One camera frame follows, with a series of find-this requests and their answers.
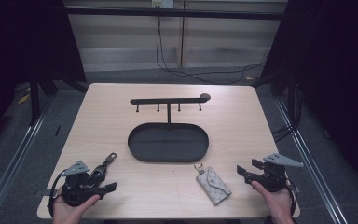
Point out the person's left hand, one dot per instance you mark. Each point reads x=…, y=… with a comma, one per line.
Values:
x=66, y=210

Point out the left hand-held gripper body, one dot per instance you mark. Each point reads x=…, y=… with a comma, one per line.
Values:
x=74, y=191

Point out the black curtain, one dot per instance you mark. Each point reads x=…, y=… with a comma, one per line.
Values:
x=21, y=40
x=338, y=77

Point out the black metal stand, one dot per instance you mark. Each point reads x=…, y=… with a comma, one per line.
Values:
x=291, y=93
x=34, y=99

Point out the black horizontal frame bar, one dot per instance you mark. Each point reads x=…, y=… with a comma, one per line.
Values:
x=174, y=13

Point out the yellow floor tape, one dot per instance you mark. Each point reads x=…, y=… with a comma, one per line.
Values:
x=23, y=99

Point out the person's right hand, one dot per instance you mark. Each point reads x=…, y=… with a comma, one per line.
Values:
x=276, y=203

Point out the small black floor strip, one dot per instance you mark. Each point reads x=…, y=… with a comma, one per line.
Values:
x=57, y=130

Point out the white wall power outlet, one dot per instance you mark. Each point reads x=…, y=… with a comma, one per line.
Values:
x=162, y=3

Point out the metal floor rail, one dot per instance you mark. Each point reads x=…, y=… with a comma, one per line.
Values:
x=310, y=168
x=12, y=161

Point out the beige patterned key pouch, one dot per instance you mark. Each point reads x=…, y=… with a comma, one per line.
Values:
x=213, y=186

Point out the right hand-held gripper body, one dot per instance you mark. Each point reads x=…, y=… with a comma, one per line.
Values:
x=273, y=177

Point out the black key rack with tray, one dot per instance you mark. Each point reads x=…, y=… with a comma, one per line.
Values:
x=167, y=141

